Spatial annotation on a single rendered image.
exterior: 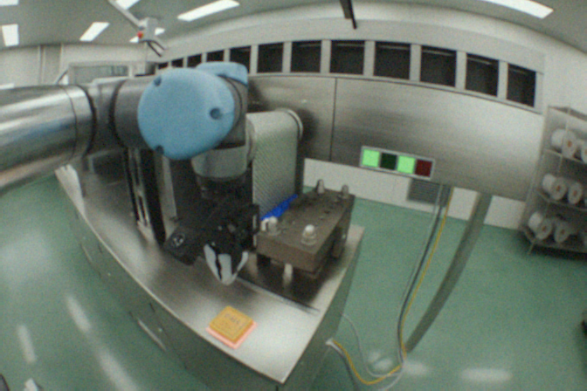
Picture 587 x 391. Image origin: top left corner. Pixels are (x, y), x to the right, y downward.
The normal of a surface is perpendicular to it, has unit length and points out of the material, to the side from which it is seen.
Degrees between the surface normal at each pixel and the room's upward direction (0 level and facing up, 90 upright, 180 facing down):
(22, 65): 90
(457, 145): 90
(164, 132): 90
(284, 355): 0
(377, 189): 90
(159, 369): 0
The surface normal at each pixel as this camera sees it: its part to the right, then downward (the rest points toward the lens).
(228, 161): 0.57, 0.29
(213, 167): 0.07, 0.32
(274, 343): 0.05, -0.95
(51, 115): 0.95, -0.31
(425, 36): -0.45, 0.25
